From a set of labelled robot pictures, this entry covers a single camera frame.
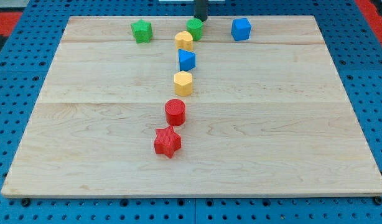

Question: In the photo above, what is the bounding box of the blue triangle block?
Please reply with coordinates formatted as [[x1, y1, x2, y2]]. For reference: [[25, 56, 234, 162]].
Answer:
[[178, 49, 196, 71]]

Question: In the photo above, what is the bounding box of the red star block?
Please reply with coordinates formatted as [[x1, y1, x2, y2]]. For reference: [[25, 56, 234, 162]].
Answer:
[[154, 126, 182, 158]]

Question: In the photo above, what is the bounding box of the green star block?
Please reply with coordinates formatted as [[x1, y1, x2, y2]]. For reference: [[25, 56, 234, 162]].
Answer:
[[131, 19, 153, 44]]

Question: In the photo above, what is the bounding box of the wooden board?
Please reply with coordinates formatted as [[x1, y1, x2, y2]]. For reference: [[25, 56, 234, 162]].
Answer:
[[1, 16, 382, 198]]

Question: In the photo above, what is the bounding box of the green cylinder block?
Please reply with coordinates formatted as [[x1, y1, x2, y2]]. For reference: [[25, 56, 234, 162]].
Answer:
[[186, 18, 203, 41]]

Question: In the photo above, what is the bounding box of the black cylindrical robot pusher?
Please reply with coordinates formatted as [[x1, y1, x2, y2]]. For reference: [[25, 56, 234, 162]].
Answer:
[[193, 0, 208, 22]]

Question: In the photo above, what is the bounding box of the yellow hexagon block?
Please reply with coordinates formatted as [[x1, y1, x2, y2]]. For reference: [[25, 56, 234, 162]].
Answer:
[[174, 71, 193, 96]]

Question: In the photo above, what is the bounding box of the yellow heart block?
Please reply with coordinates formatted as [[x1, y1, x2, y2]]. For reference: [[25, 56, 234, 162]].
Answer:
[[175, 31, 193, 51]]

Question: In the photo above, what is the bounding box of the blue cube block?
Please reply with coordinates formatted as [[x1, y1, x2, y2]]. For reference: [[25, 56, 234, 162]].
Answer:
[[231, 17, 251, 41]]

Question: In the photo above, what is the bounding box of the red cylinder block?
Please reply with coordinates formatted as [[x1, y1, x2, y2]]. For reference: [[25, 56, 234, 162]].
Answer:
[[164, 99, 186, 126]]

